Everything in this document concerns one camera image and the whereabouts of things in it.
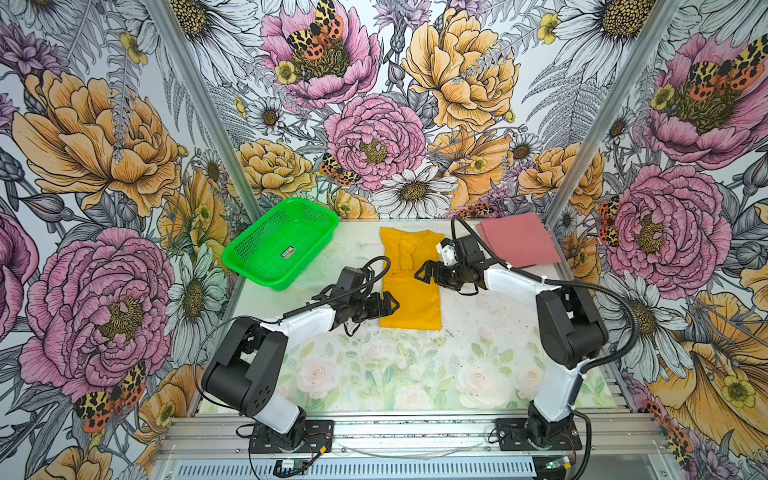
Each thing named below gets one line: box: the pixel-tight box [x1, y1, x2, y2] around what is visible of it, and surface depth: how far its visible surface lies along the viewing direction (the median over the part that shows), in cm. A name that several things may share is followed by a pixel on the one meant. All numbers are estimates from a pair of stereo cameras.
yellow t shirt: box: [380, 227, 444, 331], surface depth 103 cm
